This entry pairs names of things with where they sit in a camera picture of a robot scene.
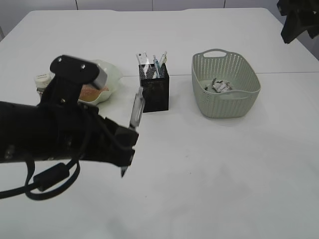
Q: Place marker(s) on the light blue ballpoint pen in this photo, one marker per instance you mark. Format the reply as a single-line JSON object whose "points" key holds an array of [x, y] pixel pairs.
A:
{"points": [[157, 66]]}

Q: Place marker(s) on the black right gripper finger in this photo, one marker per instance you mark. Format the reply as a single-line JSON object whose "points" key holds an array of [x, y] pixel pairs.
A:
{"points": [[313, 31], [295, 24]]}

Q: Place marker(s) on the cream white ballpoint pen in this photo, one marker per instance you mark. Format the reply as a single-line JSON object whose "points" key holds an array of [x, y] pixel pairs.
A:
{"points": [[163, 59]]}

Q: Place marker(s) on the black mesh pen holder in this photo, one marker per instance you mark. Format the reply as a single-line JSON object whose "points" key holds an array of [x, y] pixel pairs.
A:
{"points": [[155, 91]]}

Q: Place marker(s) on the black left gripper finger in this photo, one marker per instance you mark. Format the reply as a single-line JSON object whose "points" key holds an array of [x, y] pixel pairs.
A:
{"points": [[121, 141]]}

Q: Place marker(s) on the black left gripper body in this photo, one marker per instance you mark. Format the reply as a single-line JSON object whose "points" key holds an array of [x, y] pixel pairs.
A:
{"points": [[45, 132]]}

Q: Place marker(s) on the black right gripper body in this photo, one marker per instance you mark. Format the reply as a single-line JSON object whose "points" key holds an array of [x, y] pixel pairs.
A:
{"points": [[310, 6]]}

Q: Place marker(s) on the pale green woven plastic basket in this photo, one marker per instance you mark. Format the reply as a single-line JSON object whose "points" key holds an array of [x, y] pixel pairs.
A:
{"points": [[227, 66]]}

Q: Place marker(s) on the grey patterned ballpoint pen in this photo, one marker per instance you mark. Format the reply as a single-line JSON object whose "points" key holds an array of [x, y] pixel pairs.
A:
{"points": [[136, 115]]}

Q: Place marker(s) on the clear plastic ruler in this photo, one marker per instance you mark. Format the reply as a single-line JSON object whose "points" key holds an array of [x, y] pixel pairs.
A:
{"points": [[144, 62]]}

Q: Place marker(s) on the golden bread loaf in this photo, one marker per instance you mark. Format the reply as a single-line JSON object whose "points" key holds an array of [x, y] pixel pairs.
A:
{"points": [[89, 93]]}

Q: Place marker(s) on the pale green wavy glass bowl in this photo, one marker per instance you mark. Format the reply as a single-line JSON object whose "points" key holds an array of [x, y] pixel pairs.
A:
{"points": [[113, 77]]}

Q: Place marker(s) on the paper with brown strip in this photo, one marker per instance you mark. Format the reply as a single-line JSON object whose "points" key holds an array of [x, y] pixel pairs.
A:
{"points": [[220, 86]]}

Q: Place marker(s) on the brown Nescafe coffee bottle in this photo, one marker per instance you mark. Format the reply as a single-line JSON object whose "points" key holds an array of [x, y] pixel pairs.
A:
{"points": [[42, 81]]}

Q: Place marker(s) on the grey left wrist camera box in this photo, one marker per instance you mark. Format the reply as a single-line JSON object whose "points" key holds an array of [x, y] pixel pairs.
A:
{"points": [[70, 74]]}

